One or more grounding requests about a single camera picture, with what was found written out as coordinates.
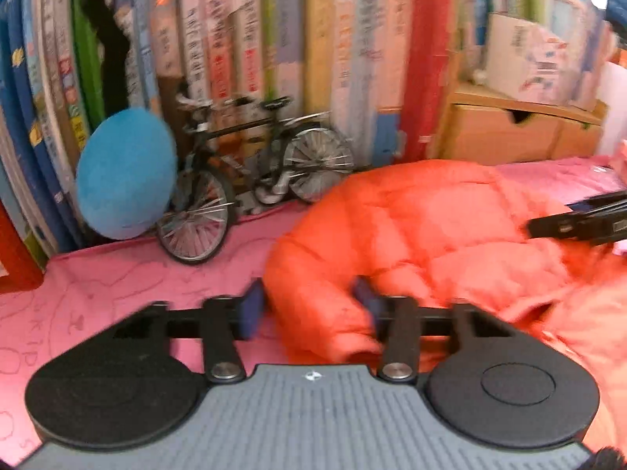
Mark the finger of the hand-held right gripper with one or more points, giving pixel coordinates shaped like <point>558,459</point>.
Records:
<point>588,223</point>

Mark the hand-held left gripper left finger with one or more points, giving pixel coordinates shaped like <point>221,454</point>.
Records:
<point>251,308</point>

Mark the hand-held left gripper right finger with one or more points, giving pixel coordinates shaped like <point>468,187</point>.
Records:
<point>366,301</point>

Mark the orange puffer jacket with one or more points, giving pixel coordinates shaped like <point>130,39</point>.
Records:
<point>441,235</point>

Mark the miniature bicycle model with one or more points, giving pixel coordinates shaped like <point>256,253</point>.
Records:
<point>205,210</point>

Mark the wooden drawer shelf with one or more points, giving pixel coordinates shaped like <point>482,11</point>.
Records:
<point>490,132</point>

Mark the white pencil-print box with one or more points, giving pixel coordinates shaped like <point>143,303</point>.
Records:
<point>529,58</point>

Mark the blue round plush ball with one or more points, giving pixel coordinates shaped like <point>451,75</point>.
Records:
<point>125,176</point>

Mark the red plastic crate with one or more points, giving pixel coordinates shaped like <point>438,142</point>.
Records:
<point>14,254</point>

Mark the row of books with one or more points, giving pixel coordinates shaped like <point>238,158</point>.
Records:
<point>294,34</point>

